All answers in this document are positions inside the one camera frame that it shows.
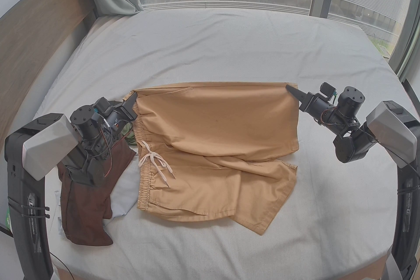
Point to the tan shorts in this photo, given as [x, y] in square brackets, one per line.
[213, 124]

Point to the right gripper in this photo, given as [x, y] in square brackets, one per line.
[316, 106]

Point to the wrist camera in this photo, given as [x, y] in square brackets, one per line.
[328, 90]
[101, 104]

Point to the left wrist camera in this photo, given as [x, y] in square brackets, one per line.
[101, 104]

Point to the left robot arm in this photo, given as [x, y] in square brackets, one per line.
[49, 144]

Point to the green garment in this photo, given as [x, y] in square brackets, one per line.
[130, 138]

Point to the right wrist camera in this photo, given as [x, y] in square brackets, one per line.
[328, 90]

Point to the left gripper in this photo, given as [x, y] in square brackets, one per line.
[121, 114]

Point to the white garment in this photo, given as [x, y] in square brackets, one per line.
[126, 193]

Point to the brown shorts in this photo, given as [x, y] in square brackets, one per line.
[85, 213]

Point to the bed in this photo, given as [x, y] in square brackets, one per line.
[229, 42]

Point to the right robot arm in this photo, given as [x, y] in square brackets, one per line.
[390, 127]

